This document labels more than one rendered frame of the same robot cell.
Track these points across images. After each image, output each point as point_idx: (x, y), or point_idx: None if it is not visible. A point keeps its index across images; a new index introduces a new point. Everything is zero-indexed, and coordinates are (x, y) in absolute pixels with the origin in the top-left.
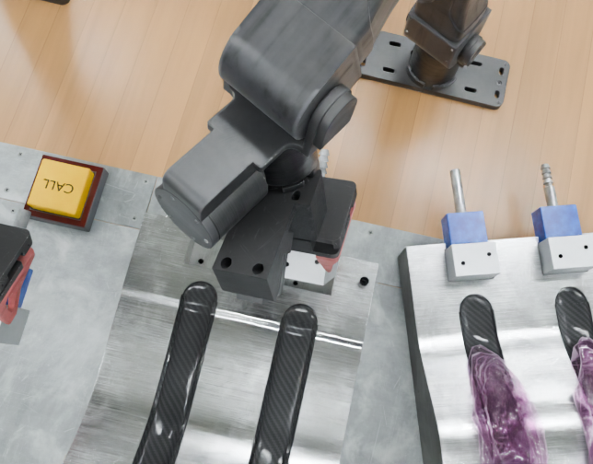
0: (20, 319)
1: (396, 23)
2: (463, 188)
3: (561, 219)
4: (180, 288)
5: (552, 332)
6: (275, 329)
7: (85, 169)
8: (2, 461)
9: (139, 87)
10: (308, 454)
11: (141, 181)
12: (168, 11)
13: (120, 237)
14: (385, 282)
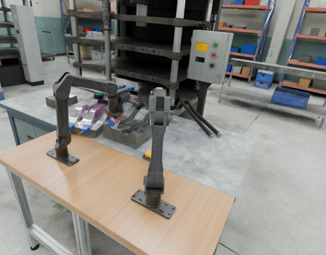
0: None
1: (60, 166)
2: (76, 141)
3: (69, 125)
4: (134, 129)
5: (83, 120)
6: (123, 124)
7: (146, 153)
8: (171, 135)
9: (128, 170)
10: (126, 116)
11: (136, 156)
12: (113, 182)
13: (144, 150)
14: (100, 136)
